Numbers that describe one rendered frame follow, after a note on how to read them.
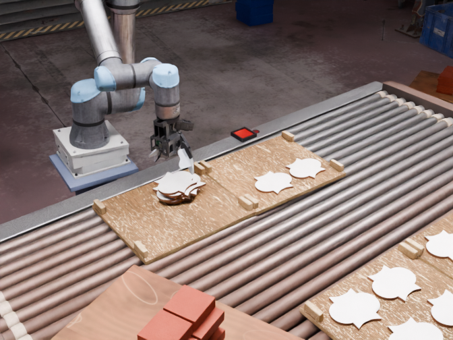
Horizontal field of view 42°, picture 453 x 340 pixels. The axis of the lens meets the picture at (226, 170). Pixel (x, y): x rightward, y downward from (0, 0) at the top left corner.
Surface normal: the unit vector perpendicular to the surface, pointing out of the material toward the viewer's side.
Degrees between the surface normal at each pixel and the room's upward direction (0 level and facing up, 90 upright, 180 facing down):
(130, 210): 0
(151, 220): 0
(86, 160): 90
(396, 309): 0
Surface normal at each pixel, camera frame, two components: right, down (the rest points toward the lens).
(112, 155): 0.51, 0.46
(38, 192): 0.00, -0.85
